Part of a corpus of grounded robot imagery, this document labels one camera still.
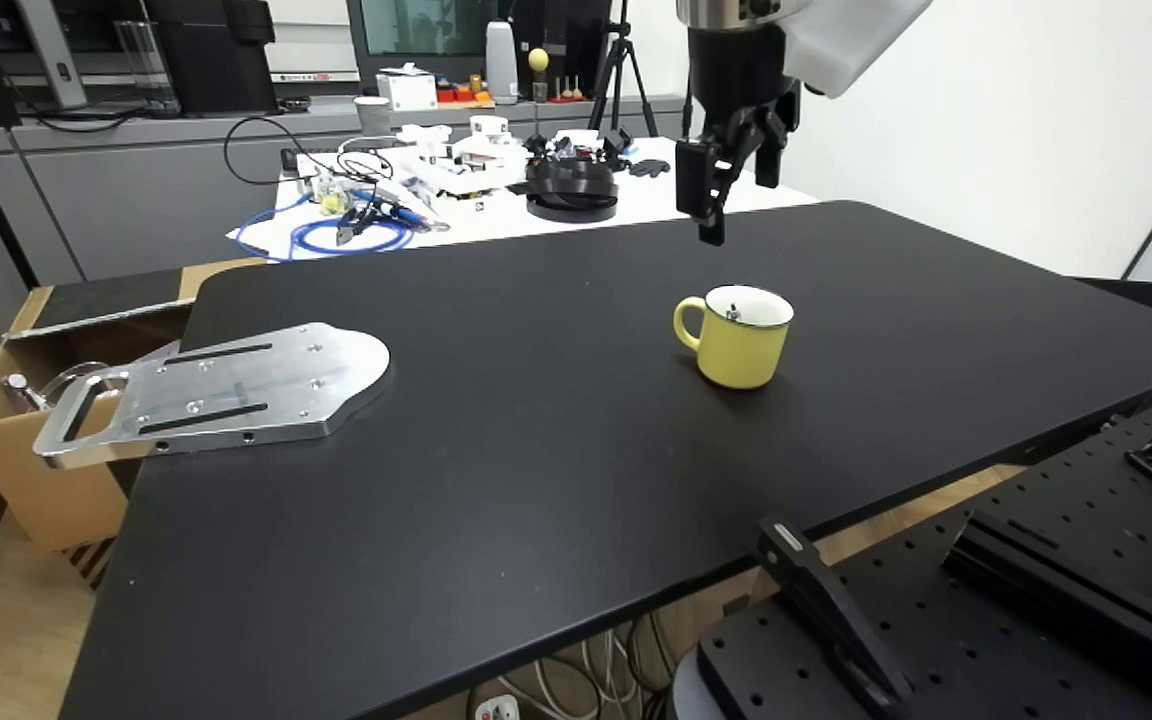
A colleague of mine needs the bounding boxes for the yellow enamel mug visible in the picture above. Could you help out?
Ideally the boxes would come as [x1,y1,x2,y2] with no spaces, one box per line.
[667,279,798,394]

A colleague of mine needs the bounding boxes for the grey counter cabinet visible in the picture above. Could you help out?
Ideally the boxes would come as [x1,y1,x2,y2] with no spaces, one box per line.
[0,91,687,405]

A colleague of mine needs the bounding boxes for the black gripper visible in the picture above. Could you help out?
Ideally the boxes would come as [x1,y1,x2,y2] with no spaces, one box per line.
[672,21,804,252]

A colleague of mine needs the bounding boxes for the cardboard box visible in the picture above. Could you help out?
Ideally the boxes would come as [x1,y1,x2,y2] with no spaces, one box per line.
[0,256,272,561]

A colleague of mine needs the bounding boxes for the black headset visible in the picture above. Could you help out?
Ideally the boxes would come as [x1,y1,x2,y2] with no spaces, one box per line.
[518,135,625,225]

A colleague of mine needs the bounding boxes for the black computer tower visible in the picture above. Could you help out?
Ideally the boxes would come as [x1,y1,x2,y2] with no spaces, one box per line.
[143,0,281,120]

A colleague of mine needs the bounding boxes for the white table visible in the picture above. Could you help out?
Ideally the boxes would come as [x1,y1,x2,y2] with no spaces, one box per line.
[229,127,822,264]

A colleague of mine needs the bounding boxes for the small white box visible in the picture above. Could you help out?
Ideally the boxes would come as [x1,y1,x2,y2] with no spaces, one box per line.
[372,58,438,114]

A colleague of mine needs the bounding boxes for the cables under table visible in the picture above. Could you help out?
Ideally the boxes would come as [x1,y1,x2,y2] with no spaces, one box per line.
[465,610,687,720]

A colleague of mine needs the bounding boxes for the black metal rail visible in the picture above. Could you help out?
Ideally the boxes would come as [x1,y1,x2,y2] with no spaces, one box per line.
[940,513,1152,713]

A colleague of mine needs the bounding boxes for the black controller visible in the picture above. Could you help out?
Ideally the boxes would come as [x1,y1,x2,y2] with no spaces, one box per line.
[613,125,674,185]

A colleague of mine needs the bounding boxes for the aluminium mounting plate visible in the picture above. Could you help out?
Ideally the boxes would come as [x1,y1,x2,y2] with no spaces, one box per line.
[29,319,394,470]

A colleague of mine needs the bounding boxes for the large wall monitor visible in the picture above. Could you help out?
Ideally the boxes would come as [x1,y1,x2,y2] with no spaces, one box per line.
[343,0,514,91]

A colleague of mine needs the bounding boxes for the red object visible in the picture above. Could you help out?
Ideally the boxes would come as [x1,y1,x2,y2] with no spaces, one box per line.
[432,81,493,108]

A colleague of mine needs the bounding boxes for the black perforated breadboard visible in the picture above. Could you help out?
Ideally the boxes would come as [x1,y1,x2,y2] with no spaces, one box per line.
[667,341,1152,720]

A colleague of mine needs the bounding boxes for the white parts clutter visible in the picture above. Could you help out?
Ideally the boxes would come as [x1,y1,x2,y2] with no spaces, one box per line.
[290,110,534,221]

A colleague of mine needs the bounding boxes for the black camera tripod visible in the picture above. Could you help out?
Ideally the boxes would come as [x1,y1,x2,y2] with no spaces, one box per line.
[585,0,661,139]

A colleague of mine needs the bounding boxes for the black table clamp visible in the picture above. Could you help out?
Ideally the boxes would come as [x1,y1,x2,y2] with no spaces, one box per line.
[753,513,919,720]

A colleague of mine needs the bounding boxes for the blue cable coil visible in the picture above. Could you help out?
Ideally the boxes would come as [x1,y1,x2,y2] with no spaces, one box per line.
[283,206,422,260]

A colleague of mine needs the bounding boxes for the white cylinder speaker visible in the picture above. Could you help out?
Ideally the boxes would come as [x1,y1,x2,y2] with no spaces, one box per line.
[478,17,525,108]

